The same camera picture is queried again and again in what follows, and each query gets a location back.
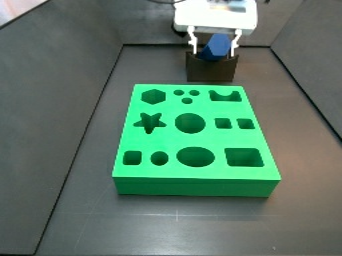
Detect green shape-sorter foam block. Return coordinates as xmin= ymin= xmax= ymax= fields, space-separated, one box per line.
xmin=112 ymin=84 xmax=281 ymax=197

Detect blue hexagonal prism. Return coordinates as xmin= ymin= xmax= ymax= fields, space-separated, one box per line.
xmin=198 ymin=34 xmax=231 ymax=61

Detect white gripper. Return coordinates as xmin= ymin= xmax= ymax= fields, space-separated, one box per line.
xmin=174 ymin=0 xmax=258 ymax=58

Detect black curved cradle stand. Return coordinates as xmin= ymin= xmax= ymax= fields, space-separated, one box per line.
xmin=186 ymin=52 xmax=239 ymax=82

